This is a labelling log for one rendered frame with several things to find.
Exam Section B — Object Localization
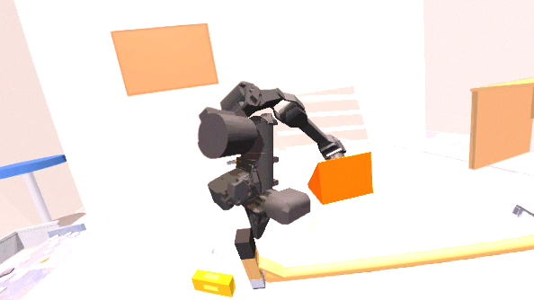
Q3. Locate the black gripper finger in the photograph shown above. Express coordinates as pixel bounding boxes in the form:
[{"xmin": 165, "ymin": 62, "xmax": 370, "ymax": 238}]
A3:
[
  {"xmin": 241, "ymin": 198, "xmax": 256, "ymax": 236},
  {"xmin": 246, "ymin": 204, "xmax": 270, "ymax": 241}
]

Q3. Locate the yellow rectangular bar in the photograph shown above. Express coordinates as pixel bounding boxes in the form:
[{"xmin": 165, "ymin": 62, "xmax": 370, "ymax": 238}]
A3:
[{"xmin": 191, "ymin": 269, "xmax": 236, "ymax": 297}]

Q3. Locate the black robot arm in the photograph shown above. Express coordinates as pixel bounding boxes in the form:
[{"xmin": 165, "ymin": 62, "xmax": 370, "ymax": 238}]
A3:
[{"xmin": 197, "ymin": 81, "xmax": 346, "ymax": 211}]

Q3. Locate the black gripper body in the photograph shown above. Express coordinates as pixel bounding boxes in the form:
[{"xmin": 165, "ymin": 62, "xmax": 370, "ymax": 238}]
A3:
[{"xmin": 236, "ymin": 151, "xmax": 312, "ymax": 225}]

